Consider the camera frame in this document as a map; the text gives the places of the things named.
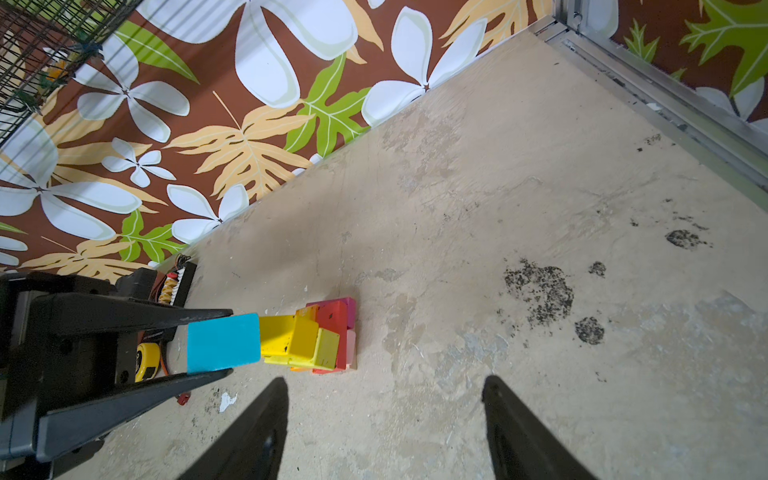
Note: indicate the orange cylinder block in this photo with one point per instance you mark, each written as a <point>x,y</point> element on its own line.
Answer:
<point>308,313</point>

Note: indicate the yellow-green cube block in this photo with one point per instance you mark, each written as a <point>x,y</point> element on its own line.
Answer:
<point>326,350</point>

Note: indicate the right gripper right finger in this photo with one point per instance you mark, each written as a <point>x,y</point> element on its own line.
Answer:
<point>520,445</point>

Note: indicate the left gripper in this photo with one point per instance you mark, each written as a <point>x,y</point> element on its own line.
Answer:
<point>57,373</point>

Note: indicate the pink wood block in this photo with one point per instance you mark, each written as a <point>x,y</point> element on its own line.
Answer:
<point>351,349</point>

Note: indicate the yellow cube block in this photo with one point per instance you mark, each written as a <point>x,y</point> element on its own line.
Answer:
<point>303,342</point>

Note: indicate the black tool case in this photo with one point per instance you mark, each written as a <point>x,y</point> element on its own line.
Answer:
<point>137,285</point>

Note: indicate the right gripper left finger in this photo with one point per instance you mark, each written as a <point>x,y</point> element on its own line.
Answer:
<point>252,447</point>

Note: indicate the magenta wood block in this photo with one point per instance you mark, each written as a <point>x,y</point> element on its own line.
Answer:
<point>350,305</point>

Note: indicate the teal wood block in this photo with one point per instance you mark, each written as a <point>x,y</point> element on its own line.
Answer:
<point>223,343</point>

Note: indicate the yellow tape measure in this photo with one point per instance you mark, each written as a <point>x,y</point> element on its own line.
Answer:
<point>148,361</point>

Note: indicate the yellow arch block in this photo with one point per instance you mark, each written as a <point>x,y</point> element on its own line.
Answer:
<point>276,335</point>

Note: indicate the black wire basket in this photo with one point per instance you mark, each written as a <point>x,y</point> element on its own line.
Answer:
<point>43,43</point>

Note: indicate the red wood block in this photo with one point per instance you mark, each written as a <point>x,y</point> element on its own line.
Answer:
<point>333,315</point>

